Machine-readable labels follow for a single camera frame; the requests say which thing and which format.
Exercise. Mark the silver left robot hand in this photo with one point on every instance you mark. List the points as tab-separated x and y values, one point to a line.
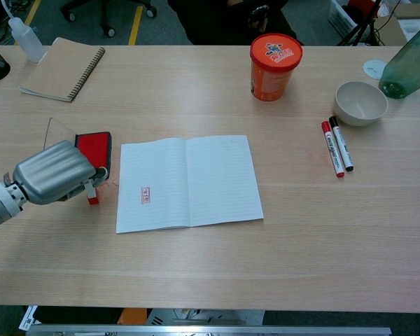
52	171

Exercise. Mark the red white stamp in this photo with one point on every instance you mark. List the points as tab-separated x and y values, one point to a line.
91	194

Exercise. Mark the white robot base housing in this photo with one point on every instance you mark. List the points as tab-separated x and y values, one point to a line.
210	316

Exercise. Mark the kraft spiral notebook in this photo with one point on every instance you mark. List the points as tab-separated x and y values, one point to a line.
63	70

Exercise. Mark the open white lined notebook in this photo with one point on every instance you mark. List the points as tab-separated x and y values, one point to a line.
187	182

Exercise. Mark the red ink pad dark case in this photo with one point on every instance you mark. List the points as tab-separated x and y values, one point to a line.
94	147

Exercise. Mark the white squeeze bottle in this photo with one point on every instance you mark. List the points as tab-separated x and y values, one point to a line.
26	38

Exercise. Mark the orange box under table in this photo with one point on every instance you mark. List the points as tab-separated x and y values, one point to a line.
133	316

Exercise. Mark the black office chair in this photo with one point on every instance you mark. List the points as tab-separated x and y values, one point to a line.
108	14

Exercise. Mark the person in black clothes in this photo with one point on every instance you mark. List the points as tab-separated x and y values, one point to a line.
227	21

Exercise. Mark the orange lidded canister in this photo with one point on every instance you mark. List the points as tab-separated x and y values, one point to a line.
274	66

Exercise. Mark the red whiteboard marker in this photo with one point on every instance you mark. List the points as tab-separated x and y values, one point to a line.
332	148

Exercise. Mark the black whiteboard marker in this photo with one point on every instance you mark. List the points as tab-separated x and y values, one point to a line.
341	143

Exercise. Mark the beige bowl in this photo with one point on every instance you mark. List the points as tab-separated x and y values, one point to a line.
360	103

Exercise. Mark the white plastic crate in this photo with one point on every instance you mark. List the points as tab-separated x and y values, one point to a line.
343	17

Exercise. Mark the white round disc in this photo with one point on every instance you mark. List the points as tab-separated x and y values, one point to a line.
374	68

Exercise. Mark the black tripod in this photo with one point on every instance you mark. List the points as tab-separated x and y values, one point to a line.
362	28

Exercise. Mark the brown cardboard box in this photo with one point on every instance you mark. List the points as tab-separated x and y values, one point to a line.
392	29

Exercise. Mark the green plastic bottle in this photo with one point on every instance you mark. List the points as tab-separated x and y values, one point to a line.
407	63

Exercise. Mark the aluminium rail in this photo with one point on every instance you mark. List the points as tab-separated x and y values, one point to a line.
210	330

